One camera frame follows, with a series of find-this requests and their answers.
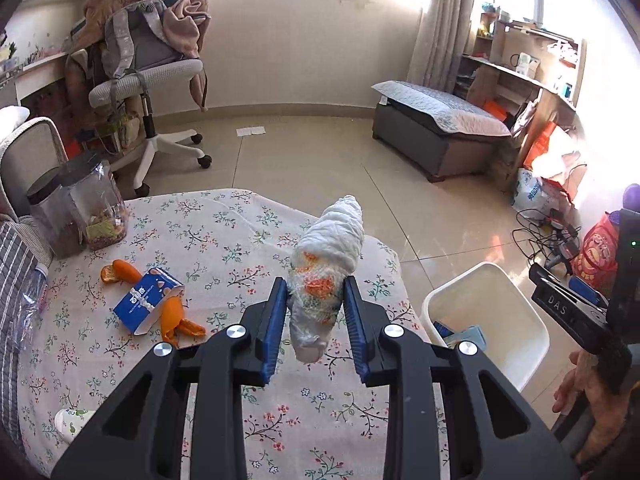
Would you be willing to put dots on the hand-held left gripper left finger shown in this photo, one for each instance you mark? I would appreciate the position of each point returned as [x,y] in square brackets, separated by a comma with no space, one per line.
[275,330]

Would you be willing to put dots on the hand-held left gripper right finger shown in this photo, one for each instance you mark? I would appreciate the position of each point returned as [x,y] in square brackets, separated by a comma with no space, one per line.
[355,330]

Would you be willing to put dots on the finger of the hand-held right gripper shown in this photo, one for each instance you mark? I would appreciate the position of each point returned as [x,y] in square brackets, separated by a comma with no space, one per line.
[585,289]
[555,302]

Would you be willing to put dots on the white plastic waste bin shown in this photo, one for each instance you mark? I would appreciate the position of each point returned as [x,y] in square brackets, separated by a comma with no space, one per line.
[490,300]

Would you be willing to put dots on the white plastic bag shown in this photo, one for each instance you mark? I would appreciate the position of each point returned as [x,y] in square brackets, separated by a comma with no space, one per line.
[530,192]
[325,260]

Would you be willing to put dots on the dark blue small box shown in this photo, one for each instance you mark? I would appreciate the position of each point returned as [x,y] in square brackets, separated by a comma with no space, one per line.
[441,329]

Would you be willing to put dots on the light blue tissue pack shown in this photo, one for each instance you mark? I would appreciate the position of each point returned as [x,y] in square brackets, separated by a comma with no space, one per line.
[470,336]

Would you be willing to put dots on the large orange peel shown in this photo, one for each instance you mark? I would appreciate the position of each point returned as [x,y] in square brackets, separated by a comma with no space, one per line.
[177,322]

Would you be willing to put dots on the blue milk carton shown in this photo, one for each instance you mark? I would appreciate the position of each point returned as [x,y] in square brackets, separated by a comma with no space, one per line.
[145,300]

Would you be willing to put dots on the white green-print paper cup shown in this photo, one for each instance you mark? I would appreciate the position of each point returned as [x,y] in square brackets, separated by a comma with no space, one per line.
[70,422]

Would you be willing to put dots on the clear plastic bottle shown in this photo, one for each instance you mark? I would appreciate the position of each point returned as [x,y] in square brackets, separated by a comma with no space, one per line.
[30,300]

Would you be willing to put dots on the person's right hand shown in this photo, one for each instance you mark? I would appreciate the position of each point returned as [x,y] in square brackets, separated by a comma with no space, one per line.
[590,390]

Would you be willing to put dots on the red printed bag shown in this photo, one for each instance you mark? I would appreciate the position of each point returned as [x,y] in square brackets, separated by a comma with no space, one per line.
[595,250]

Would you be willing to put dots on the purple ball toy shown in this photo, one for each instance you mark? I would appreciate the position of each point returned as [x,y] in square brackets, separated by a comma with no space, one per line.
[632,197]

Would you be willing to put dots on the orange bag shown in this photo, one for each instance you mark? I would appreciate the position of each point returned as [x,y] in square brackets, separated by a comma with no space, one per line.
[542,145]

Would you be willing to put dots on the dark grey ottoman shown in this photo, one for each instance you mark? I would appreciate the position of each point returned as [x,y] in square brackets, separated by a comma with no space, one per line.
[425,147]

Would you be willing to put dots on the white paper sheet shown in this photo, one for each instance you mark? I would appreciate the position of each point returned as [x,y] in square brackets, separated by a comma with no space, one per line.
[250,131]

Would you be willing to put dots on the wooden shelf desk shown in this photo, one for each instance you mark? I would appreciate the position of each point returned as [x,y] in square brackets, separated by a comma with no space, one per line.
[520,85]

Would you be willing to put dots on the snack-filled clear jar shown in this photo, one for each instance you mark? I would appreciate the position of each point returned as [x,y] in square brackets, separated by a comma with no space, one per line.
[97,205]

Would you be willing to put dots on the quilted light cover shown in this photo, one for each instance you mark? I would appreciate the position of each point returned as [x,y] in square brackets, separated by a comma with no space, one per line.
[440,105]

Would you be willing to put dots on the white desktop device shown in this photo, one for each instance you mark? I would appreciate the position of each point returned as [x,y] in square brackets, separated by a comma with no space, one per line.
[527,65]

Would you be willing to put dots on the dark-filled clear jar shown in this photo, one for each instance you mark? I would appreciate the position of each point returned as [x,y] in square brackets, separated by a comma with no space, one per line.
[50,220]

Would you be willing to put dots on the striped blanket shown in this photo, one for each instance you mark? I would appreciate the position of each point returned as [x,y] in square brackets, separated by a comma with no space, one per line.
[15,250]

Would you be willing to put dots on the white grey office chair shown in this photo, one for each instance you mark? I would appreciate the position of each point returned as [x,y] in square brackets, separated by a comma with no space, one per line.
[150,72]

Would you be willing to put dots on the white framed mesh chair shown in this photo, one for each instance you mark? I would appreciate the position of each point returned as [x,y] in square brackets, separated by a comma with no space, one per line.
[30,150]

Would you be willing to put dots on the grey curtain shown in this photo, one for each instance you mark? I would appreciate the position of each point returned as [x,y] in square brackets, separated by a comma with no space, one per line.
[445,15]

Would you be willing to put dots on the grey backpack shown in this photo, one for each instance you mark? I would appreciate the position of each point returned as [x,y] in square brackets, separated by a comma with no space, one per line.
[140,35]

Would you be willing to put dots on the white pillow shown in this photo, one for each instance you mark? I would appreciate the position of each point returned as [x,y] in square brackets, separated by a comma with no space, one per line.
[10,117]

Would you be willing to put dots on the white desk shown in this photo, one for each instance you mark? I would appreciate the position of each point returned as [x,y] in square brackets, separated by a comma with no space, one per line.
[30,75]

